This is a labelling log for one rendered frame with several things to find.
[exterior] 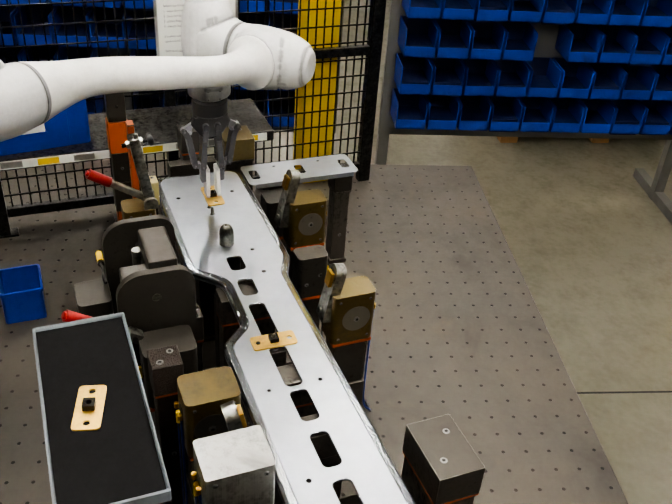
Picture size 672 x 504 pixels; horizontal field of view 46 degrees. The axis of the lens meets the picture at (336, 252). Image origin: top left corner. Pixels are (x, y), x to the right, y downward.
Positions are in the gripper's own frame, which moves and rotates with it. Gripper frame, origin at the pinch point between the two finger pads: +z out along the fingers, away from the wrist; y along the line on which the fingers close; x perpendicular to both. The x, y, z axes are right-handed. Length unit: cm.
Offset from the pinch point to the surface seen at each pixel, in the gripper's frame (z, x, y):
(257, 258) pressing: 8.8, -20.0, 4.6
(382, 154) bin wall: 85, 151, 117
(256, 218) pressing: 8.8, -4.6, 9.0
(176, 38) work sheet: -13, 54, 4
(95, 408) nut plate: -8, -71, -33
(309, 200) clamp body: 4.4, -7.2, 20.7
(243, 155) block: 7.5, 23.5, 13.8
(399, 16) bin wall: 19, 150, 118
